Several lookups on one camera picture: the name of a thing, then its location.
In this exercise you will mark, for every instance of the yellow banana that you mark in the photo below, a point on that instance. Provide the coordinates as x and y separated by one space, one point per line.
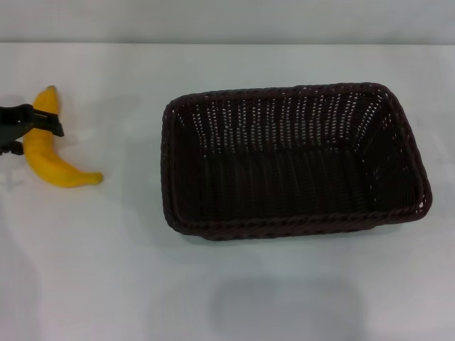
42 156

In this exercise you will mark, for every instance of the dark woven rectangular basket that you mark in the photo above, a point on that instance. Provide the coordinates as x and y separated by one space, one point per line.
291 177

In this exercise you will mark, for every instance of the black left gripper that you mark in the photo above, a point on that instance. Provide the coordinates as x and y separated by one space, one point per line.
14 120

